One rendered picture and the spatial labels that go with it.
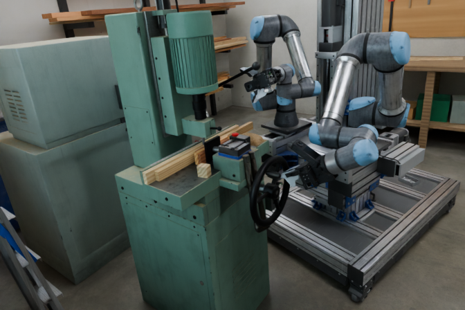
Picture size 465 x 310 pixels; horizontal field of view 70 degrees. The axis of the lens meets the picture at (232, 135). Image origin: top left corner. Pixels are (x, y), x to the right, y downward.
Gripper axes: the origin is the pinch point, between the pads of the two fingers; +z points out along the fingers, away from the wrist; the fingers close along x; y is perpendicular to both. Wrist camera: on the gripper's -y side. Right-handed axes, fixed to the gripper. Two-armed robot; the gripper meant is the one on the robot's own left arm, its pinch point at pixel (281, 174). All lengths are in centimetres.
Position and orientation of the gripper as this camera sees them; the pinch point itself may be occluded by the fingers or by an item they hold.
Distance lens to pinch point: 126.6
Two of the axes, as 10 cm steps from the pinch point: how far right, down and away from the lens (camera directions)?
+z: -6.4, 3.4, 6.9
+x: 6.0, -3.4, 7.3
